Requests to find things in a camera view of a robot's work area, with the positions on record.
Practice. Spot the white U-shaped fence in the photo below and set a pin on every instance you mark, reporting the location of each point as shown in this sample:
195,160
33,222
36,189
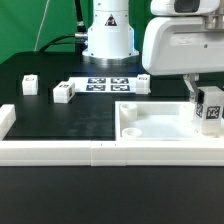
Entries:
96,153

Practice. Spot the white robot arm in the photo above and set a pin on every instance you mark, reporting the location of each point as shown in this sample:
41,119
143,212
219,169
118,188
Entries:
111,38

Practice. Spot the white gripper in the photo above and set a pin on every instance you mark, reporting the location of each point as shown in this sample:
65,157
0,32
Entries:
182,45

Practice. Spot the white fiducial tag sheet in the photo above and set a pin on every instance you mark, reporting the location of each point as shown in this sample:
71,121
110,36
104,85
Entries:
104,84

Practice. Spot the white square tabletop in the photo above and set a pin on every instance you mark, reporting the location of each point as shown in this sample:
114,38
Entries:
167,123

